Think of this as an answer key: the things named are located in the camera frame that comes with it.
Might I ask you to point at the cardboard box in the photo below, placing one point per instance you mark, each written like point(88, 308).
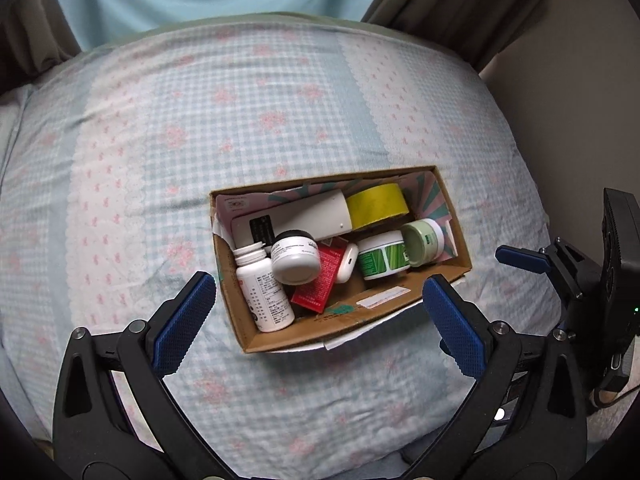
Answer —
point(357, 303)

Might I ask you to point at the small white black jar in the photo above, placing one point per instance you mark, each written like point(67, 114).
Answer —
point(295, 258)

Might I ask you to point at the white earbuds case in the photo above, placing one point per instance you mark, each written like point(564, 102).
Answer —
point(347, 264)

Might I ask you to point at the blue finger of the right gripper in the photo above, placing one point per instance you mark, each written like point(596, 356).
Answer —
point(523, 259)

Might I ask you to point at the white remote control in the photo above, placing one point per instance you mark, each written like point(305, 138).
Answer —
point(321, 216)

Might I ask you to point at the white vitamin bottle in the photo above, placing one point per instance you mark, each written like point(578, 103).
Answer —
point(263, 294)

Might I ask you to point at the red carton box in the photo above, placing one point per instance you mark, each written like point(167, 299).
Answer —
point(314, 296)

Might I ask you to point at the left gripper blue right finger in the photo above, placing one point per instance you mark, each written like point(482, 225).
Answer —
point(524, 418)

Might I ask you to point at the pale green cream jar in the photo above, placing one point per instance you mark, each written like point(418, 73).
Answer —
point(424, 241)

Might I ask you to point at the brown curtain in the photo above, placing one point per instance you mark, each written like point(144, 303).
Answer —
point(476, 30)

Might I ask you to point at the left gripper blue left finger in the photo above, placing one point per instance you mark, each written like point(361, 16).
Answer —
point(114, 417)

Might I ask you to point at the green striped white jar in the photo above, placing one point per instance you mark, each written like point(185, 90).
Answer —
point(382, 255)

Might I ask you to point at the yellow tape roll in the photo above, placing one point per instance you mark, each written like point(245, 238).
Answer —
point(376, 205)

